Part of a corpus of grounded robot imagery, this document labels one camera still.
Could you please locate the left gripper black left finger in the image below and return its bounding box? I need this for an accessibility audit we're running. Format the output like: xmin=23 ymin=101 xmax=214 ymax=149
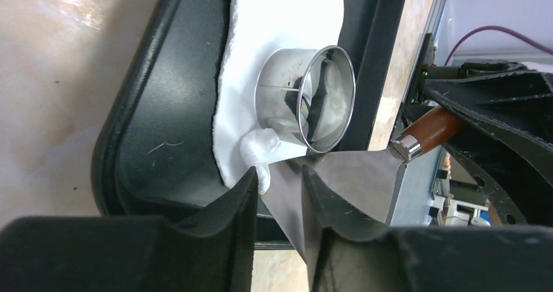
xmin=1 ymin=169 xmax=258 ymax=291

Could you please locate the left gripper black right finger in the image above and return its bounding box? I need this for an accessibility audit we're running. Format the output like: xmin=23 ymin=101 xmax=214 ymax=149
xmin=301 ymin=166 xmax=552 ymax=291

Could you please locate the metal scraper wooden handle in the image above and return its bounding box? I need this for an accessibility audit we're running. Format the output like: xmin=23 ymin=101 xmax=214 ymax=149
xmin=261 ymin=106 xmax=464 ymax=259

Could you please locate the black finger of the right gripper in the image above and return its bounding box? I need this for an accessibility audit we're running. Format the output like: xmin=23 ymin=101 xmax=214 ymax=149
xmin=445 ymin=130 xmax=552 ymax=226

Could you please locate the clear glass cup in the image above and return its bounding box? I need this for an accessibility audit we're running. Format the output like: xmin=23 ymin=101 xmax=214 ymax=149
xmin=255 ymin=46 xmax=356 ymax=153

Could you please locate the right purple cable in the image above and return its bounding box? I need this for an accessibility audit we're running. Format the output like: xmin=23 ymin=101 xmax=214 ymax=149
xmin=443 ymin=25 xmax=553 ymax=66

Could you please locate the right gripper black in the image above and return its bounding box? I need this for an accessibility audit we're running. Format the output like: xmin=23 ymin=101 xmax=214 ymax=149
xmin=402 ymin=33 xmax=552 ymax=183

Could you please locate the black baking tray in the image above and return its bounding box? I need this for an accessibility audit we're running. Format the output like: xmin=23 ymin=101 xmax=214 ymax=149
xmin=91 ymin=0 xmax=405 ymax=222

